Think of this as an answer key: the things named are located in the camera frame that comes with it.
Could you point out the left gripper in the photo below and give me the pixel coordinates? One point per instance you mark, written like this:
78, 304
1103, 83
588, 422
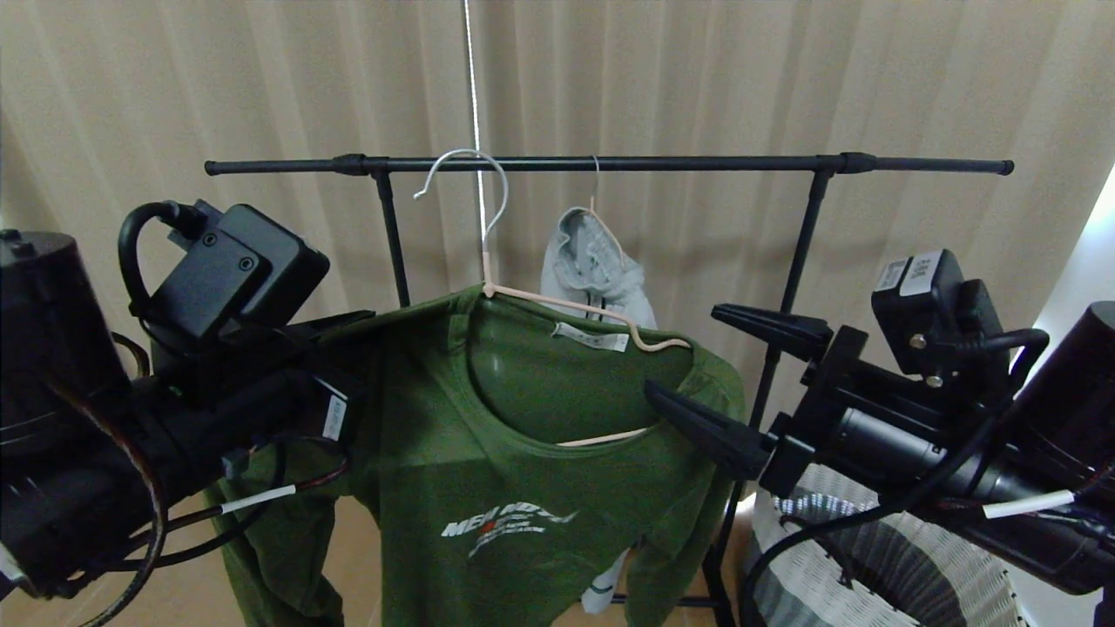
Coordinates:
174, 453

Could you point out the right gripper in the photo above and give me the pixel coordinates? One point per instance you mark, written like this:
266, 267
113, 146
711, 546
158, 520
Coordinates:
888, 444

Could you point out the green garment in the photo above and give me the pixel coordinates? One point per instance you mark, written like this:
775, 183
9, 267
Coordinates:
435, 453

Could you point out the pale grey shorts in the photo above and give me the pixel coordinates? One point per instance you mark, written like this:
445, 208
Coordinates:
592, 261

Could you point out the pink clothes hanger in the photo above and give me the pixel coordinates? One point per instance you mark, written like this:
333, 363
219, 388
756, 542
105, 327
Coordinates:
595, 178
496, 205

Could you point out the black clothes rack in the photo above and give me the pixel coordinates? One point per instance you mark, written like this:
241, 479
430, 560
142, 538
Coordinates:
697, 163

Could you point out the white laundry basket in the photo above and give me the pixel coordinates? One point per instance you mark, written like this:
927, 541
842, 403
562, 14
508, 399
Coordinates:
923, 566

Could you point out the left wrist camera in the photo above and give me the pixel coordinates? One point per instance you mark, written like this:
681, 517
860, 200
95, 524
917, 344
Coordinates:
235, 270

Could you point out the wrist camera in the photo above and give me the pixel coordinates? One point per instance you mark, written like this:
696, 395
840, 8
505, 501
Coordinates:
235, 270
932, 318

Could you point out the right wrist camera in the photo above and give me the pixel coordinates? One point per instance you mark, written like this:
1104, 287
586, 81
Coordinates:
932, 318

